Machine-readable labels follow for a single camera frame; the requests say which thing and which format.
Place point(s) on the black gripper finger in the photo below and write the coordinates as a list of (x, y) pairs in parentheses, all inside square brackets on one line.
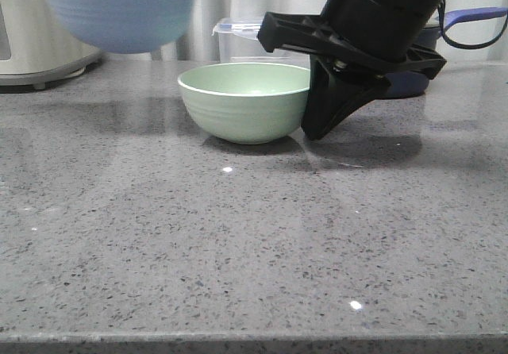
[(335, 94)]

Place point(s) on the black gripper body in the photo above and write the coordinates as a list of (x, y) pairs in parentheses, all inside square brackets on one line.
[(365, 37)]

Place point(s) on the light blue bowl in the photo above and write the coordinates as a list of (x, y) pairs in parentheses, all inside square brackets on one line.
[(124, 26)]

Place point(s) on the light green bowl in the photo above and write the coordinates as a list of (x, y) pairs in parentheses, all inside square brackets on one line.
[(246, 103)]

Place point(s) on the dark blue saucepan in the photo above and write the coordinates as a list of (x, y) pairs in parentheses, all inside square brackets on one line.
[(411, 84)]

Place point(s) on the white kitchen appliance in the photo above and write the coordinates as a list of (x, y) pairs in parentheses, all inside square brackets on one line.
[(36, 49)]

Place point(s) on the clear plastic storage container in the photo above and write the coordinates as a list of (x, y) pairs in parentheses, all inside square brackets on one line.
[(237, 41)]

